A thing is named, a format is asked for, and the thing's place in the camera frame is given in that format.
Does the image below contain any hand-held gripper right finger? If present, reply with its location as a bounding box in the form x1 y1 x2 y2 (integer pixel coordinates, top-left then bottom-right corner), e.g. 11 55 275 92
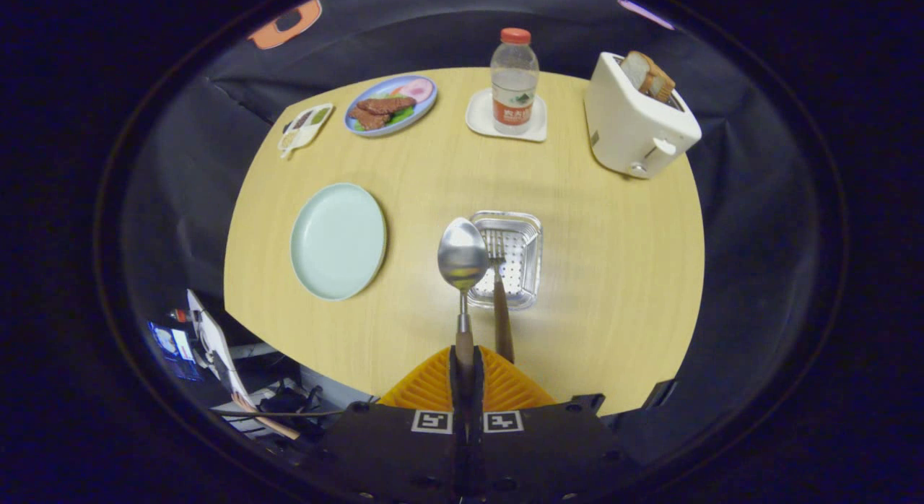
471 345 637 501

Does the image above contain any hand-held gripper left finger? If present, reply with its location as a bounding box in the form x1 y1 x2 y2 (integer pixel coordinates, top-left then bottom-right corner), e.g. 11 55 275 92
310 345 470 501

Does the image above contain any wooden-handled metal fork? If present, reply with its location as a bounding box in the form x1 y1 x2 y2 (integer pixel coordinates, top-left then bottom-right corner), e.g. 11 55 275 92
485 230 515 364

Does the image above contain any wooden-handled metal spoon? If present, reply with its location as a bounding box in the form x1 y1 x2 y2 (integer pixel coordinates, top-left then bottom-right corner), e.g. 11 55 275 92
437 217 490 371

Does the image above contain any perforated metal basket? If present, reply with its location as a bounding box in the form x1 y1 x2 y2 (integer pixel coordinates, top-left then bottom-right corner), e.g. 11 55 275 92
467 211 543 310

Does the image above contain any thin wooden stick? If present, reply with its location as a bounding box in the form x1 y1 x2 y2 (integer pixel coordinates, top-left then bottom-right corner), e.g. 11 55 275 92
231 394 300 440

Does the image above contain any pale green round plate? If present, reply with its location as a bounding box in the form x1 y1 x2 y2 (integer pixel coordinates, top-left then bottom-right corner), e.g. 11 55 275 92
289 183 388 302

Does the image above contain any white board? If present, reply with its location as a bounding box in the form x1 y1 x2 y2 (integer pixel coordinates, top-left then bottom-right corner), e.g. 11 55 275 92
186 289 250 404

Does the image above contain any white square coaster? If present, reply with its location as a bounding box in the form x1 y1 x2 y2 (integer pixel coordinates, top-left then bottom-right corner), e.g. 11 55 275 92
466 88 548 143

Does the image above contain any blue lit screen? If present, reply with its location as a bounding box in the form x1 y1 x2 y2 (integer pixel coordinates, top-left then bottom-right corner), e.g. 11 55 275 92
148 321 203 382

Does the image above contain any blue oval plate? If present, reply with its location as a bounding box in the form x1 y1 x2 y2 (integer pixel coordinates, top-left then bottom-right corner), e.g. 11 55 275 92
344 75 438 138

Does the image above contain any brown meat slice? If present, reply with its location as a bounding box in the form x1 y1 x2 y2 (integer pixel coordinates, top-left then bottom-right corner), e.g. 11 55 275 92
348 107 391 131
357 96 417 116

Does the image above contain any white toaster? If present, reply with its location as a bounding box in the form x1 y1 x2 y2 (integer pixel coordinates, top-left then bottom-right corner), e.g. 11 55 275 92
583 52 702 180

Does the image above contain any white divided seasoning dish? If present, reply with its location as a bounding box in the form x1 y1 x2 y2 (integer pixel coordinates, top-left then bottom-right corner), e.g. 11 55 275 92
278 103 334 160

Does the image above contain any pink ham slice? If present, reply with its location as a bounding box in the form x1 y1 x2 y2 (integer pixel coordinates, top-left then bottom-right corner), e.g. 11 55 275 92
396 79 435 104

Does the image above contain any clear red-capped water bottle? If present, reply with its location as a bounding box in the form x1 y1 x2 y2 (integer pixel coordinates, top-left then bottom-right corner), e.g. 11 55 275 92
490 27 540 135

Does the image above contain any toasted brown bread slice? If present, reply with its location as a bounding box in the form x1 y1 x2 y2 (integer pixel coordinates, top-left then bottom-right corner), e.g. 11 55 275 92
645 65 676 104

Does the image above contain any black backdrop cloth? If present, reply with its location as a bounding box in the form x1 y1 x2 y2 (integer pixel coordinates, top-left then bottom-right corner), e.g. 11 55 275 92
119 0 824 461

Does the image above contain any white bread slice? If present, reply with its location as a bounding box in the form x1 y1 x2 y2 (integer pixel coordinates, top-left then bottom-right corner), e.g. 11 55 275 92
621 51 654 90

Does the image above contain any black cable bundle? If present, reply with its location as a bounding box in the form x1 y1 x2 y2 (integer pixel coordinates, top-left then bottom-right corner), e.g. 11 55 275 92
256 385 326 440

